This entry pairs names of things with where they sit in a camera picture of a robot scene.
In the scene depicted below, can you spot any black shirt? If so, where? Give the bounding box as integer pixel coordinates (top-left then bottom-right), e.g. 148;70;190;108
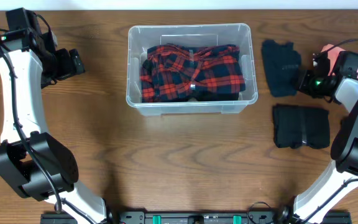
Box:
261;40;301;97

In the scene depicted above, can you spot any red plaid flannel shirt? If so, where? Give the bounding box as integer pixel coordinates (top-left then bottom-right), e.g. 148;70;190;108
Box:
139;44;246;103

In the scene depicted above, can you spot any black garment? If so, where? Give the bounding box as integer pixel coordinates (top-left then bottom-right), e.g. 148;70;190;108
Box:
140;58;246;103
272;105;330;149

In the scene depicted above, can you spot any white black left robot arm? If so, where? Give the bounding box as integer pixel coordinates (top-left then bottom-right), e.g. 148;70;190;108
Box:
0;8;113;223

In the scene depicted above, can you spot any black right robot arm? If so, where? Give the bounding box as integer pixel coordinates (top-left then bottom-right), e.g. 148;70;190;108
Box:
277;50;358;223

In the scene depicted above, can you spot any clear plastic storage container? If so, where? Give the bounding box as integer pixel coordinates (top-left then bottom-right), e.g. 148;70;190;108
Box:
126;23;258;116

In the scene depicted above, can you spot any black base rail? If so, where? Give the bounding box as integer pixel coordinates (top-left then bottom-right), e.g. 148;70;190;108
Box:
40;212;352;224

